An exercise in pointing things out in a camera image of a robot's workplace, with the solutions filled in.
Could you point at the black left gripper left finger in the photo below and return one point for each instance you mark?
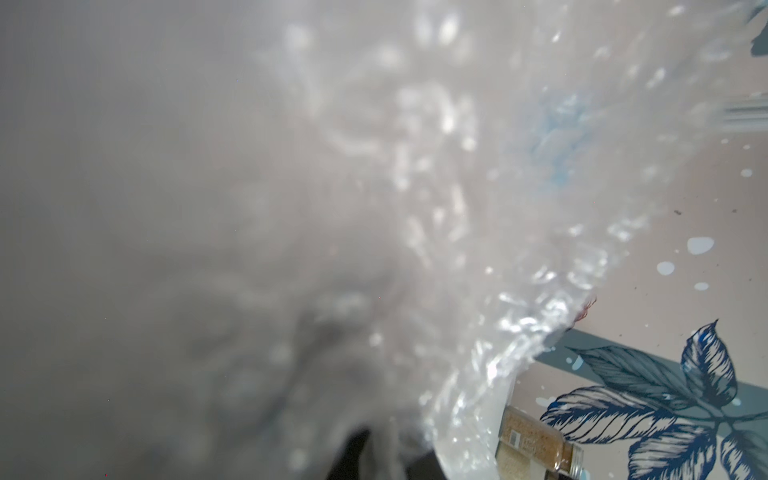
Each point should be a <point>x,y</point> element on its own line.
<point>346,465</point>

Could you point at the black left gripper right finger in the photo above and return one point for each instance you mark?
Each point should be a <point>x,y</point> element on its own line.
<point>427,467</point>

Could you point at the clear bubble wrap sheet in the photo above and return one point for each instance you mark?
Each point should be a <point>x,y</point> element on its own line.
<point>234,234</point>

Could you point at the brown spice jar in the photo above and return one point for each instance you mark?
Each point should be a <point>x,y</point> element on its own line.
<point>549,454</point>

